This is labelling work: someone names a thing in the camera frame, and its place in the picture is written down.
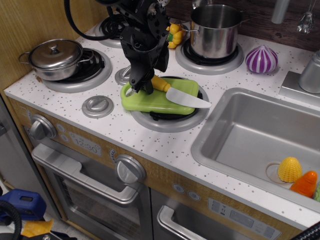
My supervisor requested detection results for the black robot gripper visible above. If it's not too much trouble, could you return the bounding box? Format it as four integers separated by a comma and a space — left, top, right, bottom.
120, 26, 169, 95

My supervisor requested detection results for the yellow handled toy knife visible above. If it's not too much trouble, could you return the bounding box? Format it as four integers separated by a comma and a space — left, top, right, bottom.
151, 75, 212, 109

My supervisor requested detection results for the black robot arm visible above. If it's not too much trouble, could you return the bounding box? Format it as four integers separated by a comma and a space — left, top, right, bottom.
64, 0, 170, 95

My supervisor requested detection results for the green plastic cutting board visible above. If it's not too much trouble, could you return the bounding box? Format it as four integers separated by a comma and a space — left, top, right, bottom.
120, 78, 200, 115

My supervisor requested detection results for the middle grey stove knob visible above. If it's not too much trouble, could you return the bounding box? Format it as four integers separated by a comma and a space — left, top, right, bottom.
114, 65, 131, 86

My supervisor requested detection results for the grey stove knob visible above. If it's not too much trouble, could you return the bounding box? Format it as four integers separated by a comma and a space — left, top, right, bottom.
82, 95, 114, 119
114, 65, 131, 86

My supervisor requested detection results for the front black burner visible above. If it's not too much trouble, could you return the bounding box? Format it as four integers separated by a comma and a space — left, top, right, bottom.
129, 75, 210, 133

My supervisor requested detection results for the black burner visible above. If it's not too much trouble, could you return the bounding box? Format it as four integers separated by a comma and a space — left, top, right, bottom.
129, 75, 210, 133
94, 14, 128, 49
175, 38, 244, 76
42, 48, 112, 93

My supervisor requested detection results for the back right black burner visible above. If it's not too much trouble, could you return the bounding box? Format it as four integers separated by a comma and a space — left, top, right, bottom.
175, 38, 244, 76

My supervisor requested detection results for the lower grey stove knob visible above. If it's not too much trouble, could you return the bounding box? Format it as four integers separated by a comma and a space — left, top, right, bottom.
82, 95, 114, 119

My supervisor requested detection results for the yellow toy bell pepper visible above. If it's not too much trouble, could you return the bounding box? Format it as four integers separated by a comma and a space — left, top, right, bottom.
166, 23, 184, 49

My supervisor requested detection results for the back left black burner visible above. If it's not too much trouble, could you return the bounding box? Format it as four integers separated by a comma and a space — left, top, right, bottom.
94, 14, 128, 49

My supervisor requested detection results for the tall steel pot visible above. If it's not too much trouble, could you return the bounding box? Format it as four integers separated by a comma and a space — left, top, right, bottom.
180, 4, 251, 59

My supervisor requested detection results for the small lidded steel pot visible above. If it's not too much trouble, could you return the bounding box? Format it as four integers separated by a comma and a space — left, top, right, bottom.
18, 39, 95, 81

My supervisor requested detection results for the right oven dial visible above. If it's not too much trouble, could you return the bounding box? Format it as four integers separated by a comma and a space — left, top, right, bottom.
115, 154, 146, 185

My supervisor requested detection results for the oven dial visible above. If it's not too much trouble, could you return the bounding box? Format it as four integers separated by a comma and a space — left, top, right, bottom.
115, 154, 146, 185
29, 114, 57, 141

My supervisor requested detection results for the left oven dial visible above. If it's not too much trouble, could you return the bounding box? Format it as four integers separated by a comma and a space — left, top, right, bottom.
29, 114, 57, 141

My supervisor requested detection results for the silver sink basin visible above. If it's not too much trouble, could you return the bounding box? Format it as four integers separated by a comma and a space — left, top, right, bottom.
191, 88, 320, 212

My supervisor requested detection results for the purple striped toy onion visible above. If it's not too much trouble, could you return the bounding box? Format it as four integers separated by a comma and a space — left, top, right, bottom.
245, 45, 278, 74

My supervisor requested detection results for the silver faucet pipe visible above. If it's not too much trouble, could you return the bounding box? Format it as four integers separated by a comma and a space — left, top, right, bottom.
271, 0, 290, 24

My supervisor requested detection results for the blue clamp tool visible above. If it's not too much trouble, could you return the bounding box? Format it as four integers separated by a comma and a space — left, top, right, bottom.
0, 189, 47, 221

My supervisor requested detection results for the yellow toy corn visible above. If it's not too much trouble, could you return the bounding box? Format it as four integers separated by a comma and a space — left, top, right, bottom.
277, 156, 303, 183

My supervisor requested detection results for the hanging clear glass ornament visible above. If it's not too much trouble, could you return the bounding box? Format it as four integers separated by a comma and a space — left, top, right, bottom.
296, 0, 317, 34

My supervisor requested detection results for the orange toy carrot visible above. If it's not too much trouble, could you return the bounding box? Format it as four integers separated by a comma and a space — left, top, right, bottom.
289, 170, 318, 198

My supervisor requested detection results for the green toy vegetable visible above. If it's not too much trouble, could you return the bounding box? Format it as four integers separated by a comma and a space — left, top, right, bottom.
313, 183, 320, 202

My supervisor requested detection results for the silver oven door handle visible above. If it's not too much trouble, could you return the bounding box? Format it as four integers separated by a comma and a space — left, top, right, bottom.
31, 142, 141, 208

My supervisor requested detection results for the silver dishwasher door handle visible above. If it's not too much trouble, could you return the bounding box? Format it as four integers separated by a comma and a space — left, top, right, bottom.
157, 205, 204, 240

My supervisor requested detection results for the black braided cable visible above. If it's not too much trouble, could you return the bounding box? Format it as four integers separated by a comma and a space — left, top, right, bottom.
0, 199, 23, 240

